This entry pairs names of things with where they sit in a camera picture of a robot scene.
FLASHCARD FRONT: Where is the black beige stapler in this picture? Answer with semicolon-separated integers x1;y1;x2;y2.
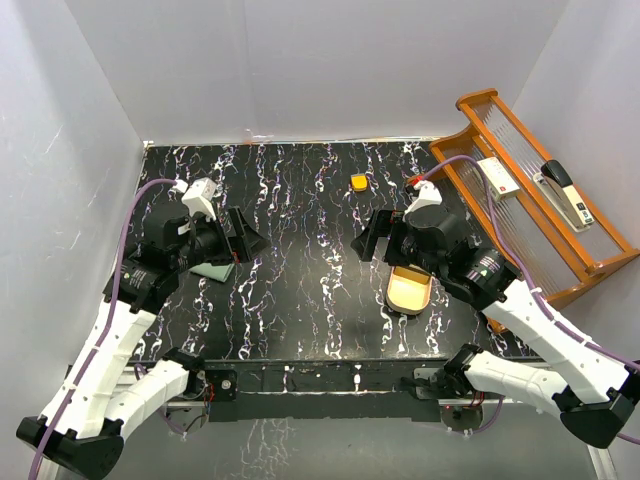
533;159;594;232

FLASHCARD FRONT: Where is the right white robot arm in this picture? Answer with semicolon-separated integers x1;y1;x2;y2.
351;205;639;449

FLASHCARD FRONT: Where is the purple cable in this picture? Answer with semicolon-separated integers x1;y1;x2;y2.
414;154;640;444
29;178;189;474

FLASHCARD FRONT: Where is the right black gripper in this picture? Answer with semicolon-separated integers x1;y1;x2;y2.
352;208;446;280

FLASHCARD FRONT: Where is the green card holder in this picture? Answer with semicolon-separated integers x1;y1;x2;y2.
189;263;234;283

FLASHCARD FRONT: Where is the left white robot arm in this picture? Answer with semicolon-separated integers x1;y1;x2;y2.
16;202;269;479

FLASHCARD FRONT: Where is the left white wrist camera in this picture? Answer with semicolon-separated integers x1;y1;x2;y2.
181;178;217;220

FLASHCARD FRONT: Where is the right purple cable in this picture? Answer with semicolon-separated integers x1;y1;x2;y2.
414;154;640;444

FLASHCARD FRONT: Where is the wooden tray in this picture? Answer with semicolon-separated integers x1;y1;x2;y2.
386;266;433;315

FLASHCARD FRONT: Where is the wooden tiered shelf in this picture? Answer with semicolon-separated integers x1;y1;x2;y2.
429;89;639;310

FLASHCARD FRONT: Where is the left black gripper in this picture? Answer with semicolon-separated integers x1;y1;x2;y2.
171;205;270;272

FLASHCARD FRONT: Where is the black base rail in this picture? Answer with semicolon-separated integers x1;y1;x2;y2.
164;357;506;426

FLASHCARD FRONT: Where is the white staple box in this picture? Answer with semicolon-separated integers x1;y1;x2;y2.
478;157;519;202

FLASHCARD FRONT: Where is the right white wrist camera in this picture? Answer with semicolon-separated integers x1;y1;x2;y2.
405;180;442;214

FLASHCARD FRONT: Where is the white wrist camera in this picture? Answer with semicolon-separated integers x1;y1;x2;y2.
405;180;442;214
181;178;217;220

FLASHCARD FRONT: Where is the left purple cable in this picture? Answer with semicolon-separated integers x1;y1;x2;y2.
29;178;189;474

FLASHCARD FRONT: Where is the yellow small block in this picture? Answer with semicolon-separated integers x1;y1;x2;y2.
350;174;368;192

